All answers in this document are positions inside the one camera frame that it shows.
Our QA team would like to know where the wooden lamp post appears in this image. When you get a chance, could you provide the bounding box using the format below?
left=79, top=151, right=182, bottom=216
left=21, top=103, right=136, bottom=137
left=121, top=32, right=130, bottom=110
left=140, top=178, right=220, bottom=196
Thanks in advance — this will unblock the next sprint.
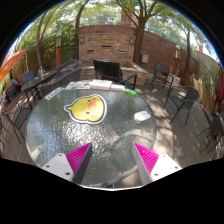
left=55, top=32, right=63, bottom=67
left=171, top=44, right=182, bottom=76

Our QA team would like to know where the person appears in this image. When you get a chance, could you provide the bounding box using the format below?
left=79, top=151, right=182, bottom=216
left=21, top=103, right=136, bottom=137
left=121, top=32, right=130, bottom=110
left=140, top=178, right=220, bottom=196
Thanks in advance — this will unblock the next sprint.
left=2, top=78, right=20, bottom=104

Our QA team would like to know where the blue patio chair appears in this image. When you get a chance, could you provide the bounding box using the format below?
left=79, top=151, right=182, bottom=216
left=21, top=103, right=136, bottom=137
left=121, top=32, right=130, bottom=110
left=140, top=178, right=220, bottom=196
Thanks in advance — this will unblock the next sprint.
left=20, top=69, right=36, bottom=86

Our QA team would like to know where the white computer mouse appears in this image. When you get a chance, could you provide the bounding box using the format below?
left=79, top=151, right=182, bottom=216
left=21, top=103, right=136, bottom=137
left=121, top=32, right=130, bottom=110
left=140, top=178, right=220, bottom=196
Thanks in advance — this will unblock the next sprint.
left=133, top=110, right=152, bottom=124

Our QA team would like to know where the white licence plate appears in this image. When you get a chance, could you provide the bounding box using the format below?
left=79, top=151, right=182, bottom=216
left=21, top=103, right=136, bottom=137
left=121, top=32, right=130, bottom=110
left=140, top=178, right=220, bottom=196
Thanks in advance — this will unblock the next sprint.
left=44, top=86, right=65, bottom=101

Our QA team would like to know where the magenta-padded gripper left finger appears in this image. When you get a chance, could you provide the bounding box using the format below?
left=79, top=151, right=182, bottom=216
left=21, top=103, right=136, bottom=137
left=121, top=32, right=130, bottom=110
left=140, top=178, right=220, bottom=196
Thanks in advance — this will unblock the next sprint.
left=41, top=142, right=94, bottom=185

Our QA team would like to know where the dark mesh metal armchair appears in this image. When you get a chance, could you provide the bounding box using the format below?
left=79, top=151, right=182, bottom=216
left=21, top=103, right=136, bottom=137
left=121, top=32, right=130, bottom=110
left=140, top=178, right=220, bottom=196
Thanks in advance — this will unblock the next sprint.
left=0, top=103, right=33, bottom=144
left=163, top=85, right=201, bottom=126
left=196, top=111, right=224, bottom=158

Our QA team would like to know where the low stone planter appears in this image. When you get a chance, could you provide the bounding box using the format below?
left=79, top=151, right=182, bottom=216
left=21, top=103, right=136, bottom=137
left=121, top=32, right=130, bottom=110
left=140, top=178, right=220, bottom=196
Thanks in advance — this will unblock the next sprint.
left=79, top=60, right=149, bottom=86

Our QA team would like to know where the yellow chick-shaped mouse pad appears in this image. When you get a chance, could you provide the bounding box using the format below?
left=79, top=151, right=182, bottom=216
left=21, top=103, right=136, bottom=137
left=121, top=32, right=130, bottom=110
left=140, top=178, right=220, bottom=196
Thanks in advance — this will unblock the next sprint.
left=63, top=94, right=108, bottom=126

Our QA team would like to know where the colourful printed paper sheet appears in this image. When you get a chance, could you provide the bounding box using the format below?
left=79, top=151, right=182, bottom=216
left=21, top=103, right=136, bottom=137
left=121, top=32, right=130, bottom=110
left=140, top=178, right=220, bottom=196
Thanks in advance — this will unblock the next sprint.
left=64, top=81, right=92, bottom=91

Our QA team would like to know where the green wipes packet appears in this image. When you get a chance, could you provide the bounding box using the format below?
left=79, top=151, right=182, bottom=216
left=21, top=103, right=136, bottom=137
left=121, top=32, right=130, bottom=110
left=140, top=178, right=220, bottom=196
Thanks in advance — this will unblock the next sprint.
left=123, top=87, right=139, bottom=97

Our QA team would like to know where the orange canopy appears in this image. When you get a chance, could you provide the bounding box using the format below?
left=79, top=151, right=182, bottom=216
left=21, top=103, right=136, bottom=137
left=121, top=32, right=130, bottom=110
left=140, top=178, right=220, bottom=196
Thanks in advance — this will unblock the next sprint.
left=0, top=49, right=28, bottom=83

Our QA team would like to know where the black wooden slatted chair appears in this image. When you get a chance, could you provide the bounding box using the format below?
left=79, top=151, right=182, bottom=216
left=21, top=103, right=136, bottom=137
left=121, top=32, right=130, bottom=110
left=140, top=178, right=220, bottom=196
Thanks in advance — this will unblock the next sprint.
left=92, top=59, right=138, bottom=91

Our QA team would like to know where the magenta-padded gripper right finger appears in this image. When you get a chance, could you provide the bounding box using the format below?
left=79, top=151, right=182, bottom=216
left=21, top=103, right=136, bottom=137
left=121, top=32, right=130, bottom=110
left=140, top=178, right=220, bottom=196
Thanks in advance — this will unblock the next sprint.
left=131, top=142, right=183, bottom=187

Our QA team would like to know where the black metal patio chair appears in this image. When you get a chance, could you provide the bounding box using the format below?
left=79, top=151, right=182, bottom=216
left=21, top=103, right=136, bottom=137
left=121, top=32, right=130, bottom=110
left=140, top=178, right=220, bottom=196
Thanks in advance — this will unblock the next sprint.
left=150, top=62, right=173, bottom=92

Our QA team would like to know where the white flat box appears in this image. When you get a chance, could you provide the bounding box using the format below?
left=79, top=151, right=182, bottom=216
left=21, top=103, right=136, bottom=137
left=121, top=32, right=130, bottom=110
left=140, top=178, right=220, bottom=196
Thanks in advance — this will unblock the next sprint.
left=89, top=79, right=103, bottom=91
left=100, top=79, right=113, bottom=91

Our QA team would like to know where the brown-trunked tree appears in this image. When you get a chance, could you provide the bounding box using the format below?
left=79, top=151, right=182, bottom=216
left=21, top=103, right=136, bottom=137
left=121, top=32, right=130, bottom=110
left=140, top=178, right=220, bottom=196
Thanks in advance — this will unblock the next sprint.
left=73, top=0, right=91, bottom=61
left=114, top=0, right=174, bottom=67

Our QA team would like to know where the dark round patio table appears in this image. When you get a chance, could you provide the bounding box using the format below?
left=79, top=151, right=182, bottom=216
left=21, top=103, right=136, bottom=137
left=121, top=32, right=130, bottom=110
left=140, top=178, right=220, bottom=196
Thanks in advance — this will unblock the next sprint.
left=20, top=69, right=58, bottom=101

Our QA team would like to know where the red closed umbrella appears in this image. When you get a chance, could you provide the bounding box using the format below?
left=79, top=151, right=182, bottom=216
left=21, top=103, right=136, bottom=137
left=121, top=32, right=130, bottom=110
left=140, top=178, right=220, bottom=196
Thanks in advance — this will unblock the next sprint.
left=213, top=64, right=224, bottom=113

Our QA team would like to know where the dark wicker chair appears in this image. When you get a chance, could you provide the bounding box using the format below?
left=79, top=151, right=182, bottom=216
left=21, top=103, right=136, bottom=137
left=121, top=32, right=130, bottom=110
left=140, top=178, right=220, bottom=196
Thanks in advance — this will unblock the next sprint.
left=40, top=66, right=83, bottom=98
left=54, top=59, right=81, bottom=79

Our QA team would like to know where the small white blue box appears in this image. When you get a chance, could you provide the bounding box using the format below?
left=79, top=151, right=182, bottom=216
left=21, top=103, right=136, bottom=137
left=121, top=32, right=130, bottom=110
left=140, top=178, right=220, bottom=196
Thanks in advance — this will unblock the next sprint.
left=110, top=83, right=126, bottom=92

